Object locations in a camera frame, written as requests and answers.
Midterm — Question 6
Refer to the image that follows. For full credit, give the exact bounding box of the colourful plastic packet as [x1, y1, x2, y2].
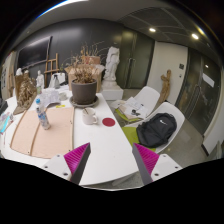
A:
[0, 111, 14, 134]

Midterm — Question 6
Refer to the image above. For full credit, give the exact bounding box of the white chair behind table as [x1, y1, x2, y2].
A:
[49, 72, 67, 88]

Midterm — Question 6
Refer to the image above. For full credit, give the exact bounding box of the white chair with backpack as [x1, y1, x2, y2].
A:
[121, 101, 186, 154]

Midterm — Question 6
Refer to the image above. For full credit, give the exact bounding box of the blue-capped white drink bottle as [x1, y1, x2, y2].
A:
[35, 98, 52, 131]

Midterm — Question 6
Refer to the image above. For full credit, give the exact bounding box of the black case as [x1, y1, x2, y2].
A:
[0, 98, 9, 116]

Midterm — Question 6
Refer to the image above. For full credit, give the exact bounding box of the grey plant saucer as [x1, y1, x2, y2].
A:
[68, 95, 100, 109]

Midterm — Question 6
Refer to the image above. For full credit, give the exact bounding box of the white cabinet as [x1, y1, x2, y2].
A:
[0, 50, 18, 99]

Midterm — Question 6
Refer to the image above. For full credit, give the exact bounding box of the cardboard box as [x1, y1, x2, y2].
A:
[64, 55, 104, 93]

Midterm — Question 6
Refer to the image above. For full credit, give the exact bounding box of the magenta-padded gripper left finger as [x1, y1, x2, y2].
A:
[41, 142, 92, 185]

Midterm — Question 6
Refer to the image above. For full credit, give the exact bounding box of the stack of papers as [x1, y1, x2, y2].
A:
[118, 96, 149, 120]

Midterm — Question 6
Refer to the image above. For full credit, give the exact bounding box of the wooden easel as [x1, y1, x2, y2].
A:
[43, 52, 61, 88]

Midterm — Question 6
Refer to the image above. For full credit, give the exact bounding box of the white mug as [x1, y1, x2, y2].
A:
[81, 107, 100, 126]

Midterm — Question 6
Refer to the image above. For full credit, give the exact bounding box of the black backpack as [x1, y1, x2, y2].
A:
[135, 112, 178, 149]

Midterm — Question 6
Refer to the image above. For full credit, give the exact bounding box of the clear spray bottle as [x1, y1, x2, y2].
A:
[49, 73, 61, 90]

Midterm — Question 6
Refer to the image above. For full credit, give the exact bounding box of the white chair with papers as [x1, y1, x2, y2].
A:
[113, 85, 161, 123]

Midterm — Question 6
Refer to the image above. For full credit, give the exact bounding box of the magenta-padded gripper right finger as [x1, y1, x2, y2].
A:
[131, 142, 183, 185]

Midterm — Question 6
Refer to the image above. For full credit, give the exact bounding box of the light wooden board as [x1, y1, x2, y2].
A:
[9, 106, 76, 160]

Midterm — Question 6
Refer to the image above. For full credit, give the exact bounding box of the brown carved sculpture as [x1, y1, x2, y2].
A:
[13, 70, 38, 116]

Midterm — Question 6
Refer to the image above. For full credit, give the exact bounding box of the dried plant in grey pot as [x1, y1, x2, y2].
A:
[68, 41, 101, 105]

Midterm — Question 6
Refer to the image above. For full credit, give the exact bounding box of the plastic-wrapped booklet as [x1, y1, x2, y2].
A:
[36, 87, 63, 109]

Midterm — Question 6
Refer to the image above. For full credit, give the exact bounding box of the white pedestal block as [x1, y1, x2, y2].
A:
[99, 79, 124, 101]

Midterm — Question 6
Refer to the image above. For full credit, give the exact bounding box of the wooden figure sculpture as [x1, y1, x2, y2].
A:
[158, 69, 173, 104]

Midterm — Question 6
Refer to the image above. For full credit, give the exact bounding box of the dark double door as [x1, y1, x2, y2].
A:
[116, 29, 155, 90]

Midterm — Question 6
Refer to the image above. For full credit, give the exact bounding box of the black wall screen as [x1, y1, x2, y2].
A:
[16, 35, 53, 69]

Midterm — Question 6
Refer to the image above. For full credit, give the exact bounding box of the flat round red coaster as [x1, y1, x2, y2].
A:
[101, 117, 116, 128]

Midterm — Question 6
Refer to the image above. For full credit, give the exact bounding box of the white plaster torso statue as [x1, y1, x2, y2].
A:
[103, 46, 121, 83]

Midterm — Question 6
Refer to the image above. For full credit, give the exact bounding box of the green seat cushion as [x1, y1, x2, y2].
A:
[121, 125, 156, 149]
[114, 108, 143, 124]

